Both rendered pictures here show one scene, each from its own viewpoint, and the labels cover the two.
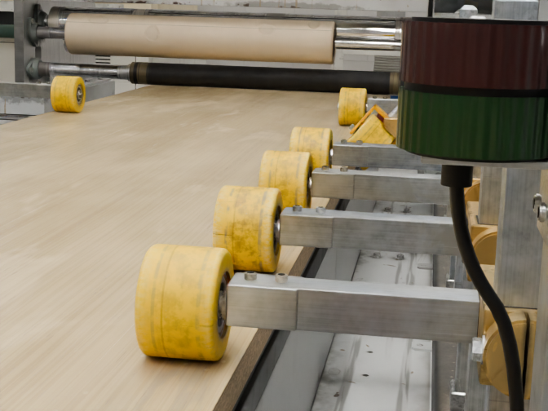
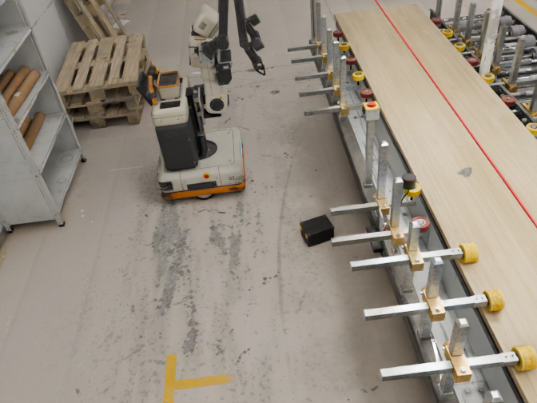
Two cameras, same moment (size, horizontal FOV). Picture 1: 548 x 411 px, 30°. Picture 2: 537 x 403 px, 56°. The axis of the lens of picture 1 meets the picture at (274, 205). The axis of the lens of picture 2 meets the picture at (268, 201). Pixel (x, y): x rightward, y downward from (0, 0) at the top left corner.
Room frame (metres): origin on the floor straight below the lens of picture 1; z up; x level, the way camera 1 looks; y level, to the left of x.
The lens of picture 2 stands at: (1.96, -0.94, 2.55)
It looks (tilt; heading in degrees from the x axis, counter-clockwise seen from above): 40 degrees down; 172
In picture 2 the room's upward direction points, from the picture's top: 7 degrees counter-clockwise
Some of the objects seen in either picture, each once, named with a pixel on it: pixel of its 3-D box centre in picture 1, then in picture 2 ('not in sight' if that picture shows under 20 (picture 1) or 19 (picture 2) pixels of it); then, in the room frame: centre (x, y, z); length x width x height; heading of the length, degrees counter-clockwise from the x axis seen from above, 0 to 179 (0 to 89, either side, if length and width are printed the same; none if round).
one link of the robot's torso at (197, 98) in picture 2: not in sight; (212, 99); (-1.51, -0.76, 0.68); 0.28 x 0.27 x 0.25; 172
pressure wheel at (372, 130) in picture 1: (368, 142); not in sight; (1.68, -0.15, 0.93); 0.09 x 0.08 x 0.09; 82
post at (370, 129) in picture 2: not in sight; (369, 153); (-0.13, -0.05, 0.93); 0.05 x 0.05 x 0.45; 82
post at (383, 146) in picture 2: not in sight; (381, 181); (0.13, -0.09, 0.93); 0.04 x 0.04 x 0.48; 82
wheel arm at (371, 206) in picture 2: not in sight; (372, 206); (0.16, -0.14, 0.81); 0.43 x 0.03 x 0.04; 82
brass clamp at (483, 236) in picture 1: (495, 243); (432, 303); (0.90, -0.20, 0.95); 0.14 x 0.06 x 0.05; 172
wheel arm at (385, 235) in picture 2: not in sight; (377, 237); (0.41, -0.22, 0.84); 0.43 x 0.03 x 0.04; 82
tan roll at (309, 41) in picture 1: (268, 40); not in sight; (3.04, 0.03, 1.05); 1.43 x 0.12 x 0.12; 82
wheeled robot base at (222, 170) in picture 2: not in sight; (202, 161); (-1.48, -0.93, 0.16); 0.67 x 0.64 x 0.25; 82
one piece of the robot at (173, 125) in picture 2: not in sight; (180, 118); (-1.49, -1.02, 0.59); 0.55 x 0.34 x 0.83; 172
